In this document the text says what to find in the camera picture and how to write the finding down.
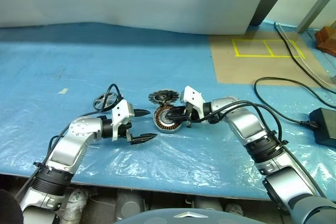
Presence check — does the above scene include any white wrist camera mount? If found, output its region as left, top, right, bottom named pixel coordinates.
left=110, top=100, right=136, bottom=142
left=180, top=86, right=206, bottom=120

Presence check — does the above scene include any silver metal ring part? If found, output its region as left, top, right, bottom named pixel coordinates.
left=93, top=92, right=124, bottom=111

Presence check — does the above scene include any silver motor housing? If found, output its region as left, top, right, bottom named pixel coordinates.
left=153, top=104, right=184, bottom=133

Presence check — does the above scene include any black power adapter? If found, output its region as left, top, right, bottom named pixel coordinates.
left=309, top=108, right=336, bottom=148

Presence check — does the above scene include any brown cardboard sheet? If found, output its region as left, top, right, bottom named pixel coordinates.
left=209, top=30, right=332, bottom=88

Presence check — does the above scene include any round grey motor lid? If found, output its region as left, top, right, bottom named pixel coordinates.
left=148, top=89, right=181, bottom=104

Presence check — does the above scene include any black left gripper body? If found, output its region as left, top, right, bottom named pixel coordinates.
left=117, top=121, right=133, bottom=145

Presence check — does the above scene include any blue plastic table sheet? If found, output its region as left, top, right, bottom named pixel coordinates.
left=0, top=22, right=336, bottom=201

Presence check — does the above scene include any thin white cable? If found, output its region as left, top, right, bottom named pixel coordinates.
left=277, top=23, right=334, bottom=84

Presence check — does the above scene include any white robot foot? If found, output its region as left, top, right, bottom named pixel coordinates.
left=64, top=188, right=88, bottom=222
left=225, top=202, right=248, bottom=215

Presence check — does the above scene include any grey robot torso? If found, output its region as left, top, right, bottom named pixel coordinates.
left=112, top=207, right=268, bottom=224

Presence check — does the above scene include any black adapter power cable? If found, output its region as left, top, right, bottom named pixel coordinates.
left=254, top=77, right=336, bottom=127

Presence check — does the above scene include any grey metal post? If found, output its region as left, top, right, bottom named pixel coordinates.
left=297, top=0, right=336, bottom=34

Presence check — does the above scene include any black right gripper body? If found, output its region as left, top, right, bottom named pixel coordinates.
left=184, top=102, right=201, bottom=128

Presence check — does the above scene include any brown wooden block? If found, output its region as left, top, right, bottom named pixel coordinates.
left=314, top=26, right=336, bottom=57

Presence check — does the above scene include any grey rounded cylinder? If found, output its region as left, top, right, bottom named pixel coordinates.
left=116, top=189, right=144, bottom=220
left=194, top=197, right=224, bottom=212

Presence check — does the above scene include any long black cable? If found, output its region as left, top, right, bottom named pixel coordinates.
left=274, top=22, right=336, bottom=89

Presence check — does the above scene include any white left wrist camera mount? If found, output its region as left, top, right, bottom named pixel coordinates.
left=110, top=100, right=136, bottom=142

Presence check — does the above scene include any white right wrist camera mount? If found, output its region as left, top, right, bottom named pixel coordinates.
left=180, top=86, right=206, bottom=120

